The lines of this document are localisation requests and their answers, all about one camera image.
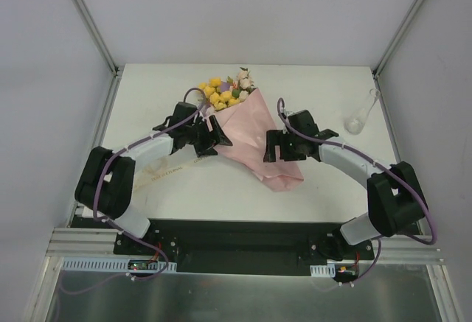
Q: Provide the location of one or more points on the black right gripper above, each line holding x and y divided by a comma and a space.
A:
279, 145

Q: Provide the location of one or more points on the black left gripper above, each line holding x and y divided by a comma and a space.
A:
203, 135

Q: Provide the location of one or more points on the pink and purple wrapping paper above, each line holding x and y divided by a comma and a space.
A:
246, 124

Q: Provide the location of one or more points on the yellow and pink flower bunch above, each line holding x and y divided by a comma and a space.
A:
222, 94

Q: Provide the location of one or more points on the cream printed ribbon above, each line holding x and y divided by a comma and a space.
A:
157, 171

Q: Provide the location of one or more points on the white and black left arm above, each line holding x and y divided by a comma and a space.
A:
106, 182

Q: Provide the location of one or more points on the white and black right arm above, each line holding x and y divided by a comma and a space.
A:
394, 196

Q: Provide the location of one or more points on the clear glass vase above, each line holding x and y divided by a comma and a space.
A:
355, 123

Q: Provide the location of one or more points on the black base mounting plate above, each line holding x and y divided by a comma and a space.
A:
248, 248

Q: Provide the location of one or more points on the white slotted cable duct right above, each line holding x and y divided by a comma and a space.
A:
332, 270

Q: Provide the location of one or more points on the white slotted cable duct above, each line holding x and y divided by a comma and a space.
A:
332, 270
117, 265

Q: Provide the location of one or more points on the white slotted cable duct left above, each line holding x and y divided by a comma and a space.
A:
117, 265

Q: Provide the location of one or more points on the aluminium front rail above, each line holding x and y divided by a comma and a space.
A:
99, 242

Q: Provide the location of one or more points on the aluminium frame post left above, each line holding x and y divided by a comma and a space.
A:
95, 34

